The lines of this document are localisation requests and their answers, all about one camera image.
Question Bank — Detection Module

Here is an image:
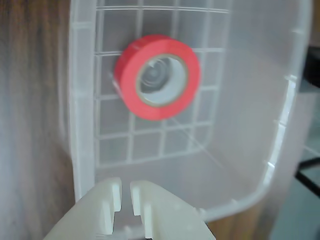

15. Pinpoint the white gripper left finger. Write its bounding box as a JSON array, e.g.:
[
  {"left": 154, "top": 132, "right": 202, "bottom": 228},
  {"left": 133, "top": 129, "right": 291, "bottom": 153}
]
[{"left": 43, "top": 176, "right": 123, "bottom": 240}]

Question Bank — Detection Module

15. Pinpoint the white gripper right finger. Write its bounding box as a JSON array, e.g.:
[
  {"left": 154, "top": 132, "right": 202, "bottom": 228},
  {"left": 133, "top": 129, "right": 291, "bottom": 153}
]
[{"left": 129, "top": 180, "right": 216, "bottom": 240}]

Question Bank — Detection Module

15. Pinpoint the red tape roll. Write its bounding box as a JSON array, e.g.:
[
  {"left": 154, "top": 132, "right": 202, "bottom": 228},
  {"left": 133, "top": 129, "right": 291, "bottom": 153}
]
[{"left": 113, "top": 34, "right": 202, "bottom": 122}]

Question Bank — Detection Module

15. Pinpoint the clear plastic storage box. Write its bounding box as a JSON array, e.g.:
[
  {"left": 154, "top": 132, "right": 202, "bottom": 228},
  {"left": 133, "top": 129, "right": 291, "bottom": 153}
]
[{"left": 67, "top": 0, "right": 313, "bottom": 223}]

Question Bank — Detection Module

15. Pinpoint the black metal frame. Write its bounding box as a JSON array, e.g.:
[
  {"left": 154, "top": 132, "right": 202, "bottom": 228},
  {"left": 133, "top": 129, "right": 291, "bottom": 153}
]
[{"left": 295, "top": 143, "right": 320, "bottom": 193}]

